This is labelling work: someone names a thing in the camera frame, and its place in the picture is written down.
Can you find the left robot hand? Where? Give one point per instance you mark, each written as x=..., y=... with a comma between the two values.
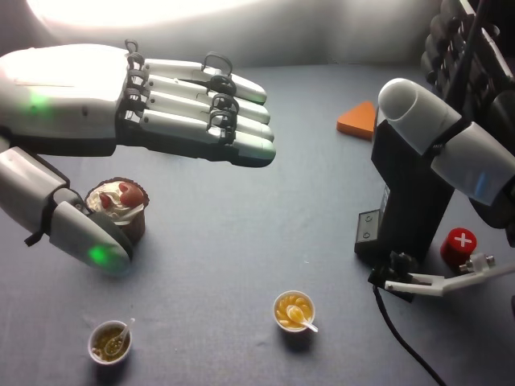
x=72, y=100

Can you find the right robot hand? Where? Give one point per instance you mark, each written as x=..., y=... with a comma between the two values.
x=466, y=161

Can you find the black phone handset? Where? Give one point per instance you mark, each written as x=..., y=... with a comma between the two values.
x=410, y=201

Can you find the red cylinder block white cross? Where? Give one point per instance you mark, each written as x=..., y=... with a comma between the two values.
x=458, y=245

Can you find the orange triangle block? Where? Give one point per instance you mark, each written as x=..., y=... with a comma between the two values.
x=358, y=120

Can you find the toy cupcake with cream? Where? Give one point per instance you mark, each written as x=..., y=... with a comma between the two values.
x=120, y=209

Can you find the white backdrop sheet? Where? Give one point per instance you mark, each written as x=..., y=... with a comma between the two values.
x=322, y=32

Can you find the white cup yellow food spoon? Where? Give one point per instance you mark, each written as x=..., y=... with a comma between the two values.
x=294, y=311

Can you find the white cup green soup spoon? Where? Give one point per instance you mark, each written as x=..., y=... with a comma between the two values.
x=109, y=342

